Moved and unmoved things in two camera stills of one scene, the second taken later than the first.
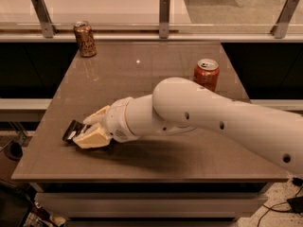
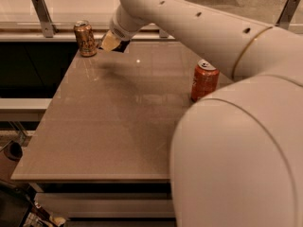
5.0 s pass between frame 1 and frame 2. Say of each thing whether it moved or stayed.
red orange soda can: stayed
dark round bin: stayed
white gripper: moved
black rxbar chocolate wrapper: moved
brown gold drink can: stayed
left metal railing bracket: stayed
